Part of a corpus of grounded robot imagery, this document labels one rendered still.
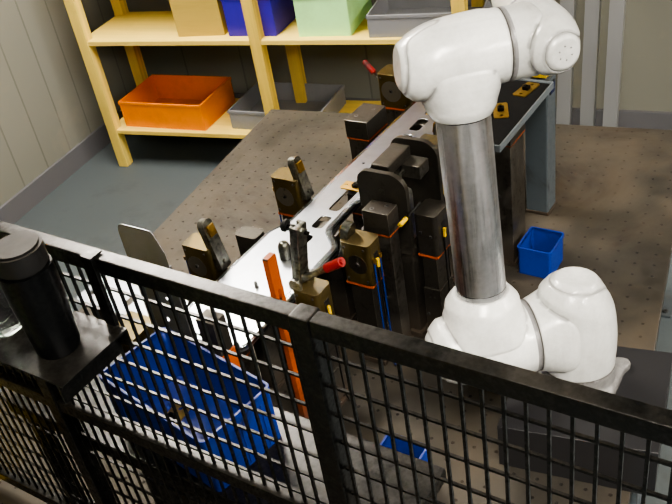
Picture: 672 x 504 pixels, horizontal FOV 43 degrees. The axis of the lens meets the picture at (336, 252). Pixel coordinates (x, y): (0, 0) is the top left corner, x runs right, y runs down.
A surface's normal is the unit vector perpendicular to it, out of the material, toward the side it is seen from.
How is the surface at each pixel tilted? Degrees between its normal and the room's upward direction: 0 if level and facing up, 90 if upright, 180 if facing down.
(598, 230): 0
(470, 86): 88
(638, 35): 90
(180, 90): 90
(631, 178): 0
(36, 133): 90
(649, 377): 5
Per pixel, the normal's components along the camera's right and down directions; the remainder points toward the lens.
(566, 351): 0.10, 0.51
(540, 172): -0.52, 0.55
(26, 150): 0.91, 0.11
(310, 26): -0.31, 0.58
